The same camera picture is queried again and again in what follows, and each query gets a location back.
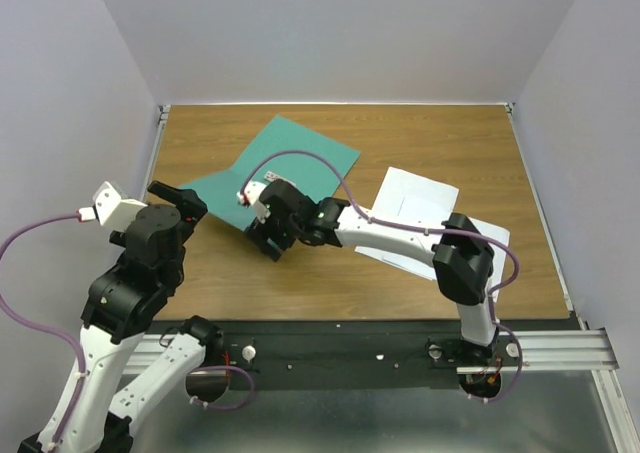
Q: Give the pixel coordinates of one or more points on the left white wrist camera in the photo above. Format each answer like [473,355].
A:
[112,208]

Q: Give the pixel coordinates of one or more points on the metal sheet front panel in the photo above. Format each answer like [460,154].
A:
[546,412]

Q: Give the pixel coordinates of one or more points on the aluminium extrusion rail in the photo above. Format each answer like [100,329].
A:
[532,350]

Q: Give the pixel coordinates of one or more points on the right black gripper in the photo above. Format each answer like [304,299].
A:
[259,233]

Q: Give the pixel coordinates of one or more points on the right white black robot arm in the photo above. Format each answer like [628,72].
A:
[340,223]

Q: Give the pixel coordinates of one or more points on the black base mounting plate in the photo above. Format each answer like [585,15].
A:
[368,354]

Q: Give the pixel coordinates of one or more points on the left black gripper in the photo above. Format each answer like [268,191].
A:
[189,200]

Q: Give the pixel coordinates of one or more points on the table edge rail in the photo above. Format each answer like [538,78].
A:
[136,154]
[510,109]

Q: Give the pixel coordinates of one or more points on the left table edge rail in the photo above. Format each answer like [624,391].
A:
[136,154]

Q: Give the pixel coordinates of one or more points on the right table edge rail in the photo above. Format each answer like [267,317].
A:
[510,109]

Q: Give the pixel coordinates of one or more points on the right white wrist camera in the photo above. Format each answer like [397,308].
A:
[249,197]

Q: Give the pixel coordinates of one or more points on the white paper sheet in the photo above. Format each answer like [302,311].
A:
[411,197]
[467,260]

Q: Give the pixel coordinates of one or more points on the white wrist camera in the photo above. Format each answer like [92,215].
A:
[112,208]
[249,197]

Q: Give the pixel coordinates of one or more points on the teal paper folder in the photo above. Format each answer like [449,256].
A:
[313,178]

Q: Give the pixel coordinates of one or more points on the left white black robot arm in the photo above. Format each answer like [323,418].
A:
[95,412]

